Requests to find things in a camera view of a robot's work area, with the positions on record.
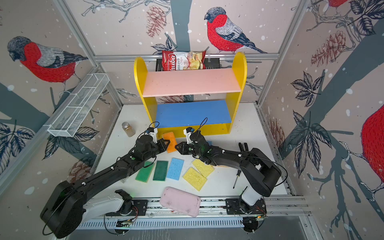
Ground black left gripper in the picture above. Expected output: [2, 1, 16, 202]
[143, 138, 171, 162]

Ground orange rectangular sponge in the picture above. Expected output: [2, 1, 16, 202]
[162, 132, 177, 154]

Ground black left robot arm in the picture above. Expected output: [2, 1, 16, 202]
[40, 135, 171, 239]

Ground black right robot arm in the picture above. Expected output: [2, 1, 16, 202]
[175, 131, 282, 197]

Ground yellow shelf pink blue boards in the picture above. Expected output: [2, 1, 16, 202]
[133, 51, 248, 139]

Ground black box behind shelf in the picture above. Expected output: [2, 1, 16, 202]
[156, 59, 221, 72]

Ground dark green scouring sponge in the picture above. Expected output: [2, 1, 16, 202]
[153, 161, 169, 182]

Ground yellow sponge upper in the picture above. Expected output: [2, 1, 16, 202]
[192, 159, 214, 178]

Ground yellow sponge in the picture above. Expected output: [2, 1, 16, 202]
[192, 159, 214, 178]
[183, 168, 207, 191]

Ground yellow sponge lower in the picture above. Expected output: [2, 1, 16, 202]
[183, 168, 207, 191]

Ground light green sponge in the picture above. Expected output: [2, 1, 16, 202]
[135, 161, 154, 183]

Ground glass spice jar silver lid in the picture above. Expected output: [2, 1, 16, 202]
[122, 122, 136, 137]

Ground pink plastic tray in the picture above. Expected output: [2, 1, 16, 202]
[160, 187, 201, 218]

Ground black yellow screwdriver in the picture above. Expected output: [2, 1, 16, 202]
[233, 170, 242, 189]

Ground red chips bag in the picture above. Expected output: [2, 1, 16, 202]
[162, 51, 206, 71]

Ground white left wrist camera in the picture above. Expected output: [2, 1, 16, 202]
[145, 127, 158, 144]

